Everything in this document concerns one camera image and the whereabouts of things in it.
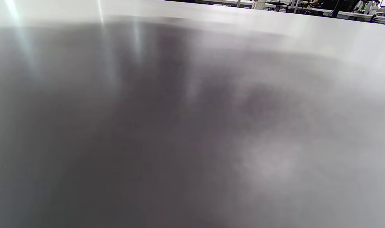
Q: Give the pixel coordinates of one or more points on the white bottle with red label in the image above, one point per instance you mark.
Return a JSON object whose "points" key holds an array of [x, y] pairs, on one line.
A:
{"points": [[258, 3]]}

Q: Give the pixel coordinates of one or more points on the white office desk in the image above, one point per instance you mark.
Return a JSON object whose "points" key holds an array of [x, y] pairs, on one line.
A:
{"points": [[350, 14]]}

